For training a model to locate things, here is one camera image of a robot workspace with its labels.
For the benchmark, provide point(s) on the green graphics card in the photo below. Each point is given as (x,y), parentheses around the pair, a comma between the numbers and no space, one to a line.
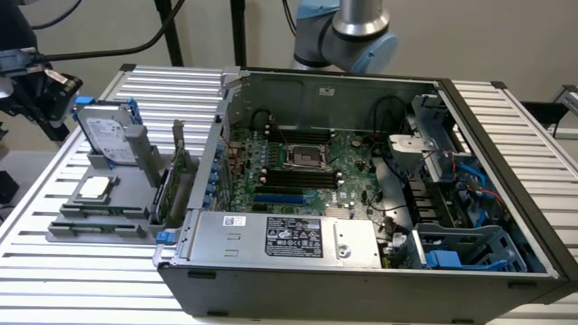
(173,179)

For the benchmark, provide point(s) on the black box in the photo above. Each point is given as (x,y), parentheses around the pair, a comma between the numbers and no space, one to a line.
(542,113)

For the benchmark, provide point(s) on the blue-grey disk bay cage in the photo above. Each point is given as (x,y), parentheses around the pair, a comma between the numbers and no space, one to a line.
(478,243)

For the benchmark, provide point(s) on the grey parts rack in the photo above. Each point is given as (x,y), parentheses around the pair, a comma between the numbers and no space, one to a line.
(130,189)

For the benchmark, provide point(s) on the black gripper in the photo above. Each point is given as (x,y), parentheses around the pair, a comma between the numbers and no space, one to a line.
(56,98)

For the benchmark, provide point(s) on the CPU socket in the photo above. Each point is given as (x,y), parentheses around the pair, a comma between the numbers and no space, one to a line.
(304,155)

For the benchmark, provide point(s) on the neighbouring aluminium frame table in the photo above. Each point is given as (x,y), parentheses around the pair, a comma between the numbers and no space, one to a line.
(566,101)

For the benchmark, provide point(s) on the black stand pole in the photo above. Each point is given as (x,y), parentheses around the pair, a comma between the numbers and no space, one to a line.
(237,34)
(171,37)

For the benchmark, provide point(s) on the black RAM slot bank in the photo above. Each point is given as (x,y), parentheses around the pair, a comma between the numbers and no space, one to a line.
(297,135)
(300,177)

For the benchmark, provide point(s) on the grey-blue wrist camera box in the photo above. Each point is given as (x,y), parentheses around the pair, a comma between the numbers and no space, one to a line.
(14,61)

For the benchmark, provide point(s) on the green motherboard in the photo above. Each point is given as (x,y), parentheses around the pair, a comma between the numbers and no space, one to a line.
(352,176)

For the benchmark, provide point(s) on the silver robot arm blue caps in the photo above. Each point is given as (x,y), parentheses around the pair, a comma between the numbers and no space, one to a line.
(360,20)

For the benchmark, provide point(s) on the black open PC case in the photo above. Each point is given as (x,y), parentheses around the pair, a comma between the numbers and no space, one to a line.
(315,291)

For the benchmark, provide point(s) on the hard disk blue carrier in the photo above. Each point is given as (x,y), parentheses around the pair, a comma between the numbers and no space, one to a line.
(105,132)

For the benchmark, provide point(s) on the green RAM stick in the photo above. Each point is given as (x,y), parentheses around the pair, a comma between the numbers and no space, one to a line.
(105,211)

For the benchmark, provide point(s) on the silver power supply unit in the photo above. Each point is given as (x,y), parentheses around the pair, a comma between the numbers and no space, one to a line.
(252,240)

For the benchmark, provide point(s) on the blue case latch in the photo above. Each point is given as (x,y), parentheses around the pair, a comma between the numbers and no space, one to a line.
(164,237)

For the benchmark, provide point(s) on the blue expansion slot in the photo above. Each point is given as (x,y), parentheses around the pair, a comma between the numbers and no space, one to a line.
(277,198)

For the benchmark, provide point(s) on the silver CPU chip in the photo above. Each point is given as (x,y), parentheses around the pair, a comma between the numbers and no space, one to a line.
(94,187)

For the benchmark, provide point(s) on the white case sticker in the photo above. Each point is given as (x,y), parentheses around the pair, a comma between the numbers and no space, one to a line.
(325,90)

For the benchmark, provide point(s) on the grey metal drive cage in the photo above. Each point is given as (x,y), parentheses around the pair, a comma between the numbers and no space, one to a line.
(432,135)

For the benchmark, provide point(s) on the silver chipset heat sink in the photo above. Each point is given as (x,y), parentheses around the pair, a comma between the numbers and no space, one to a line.
(337,213)

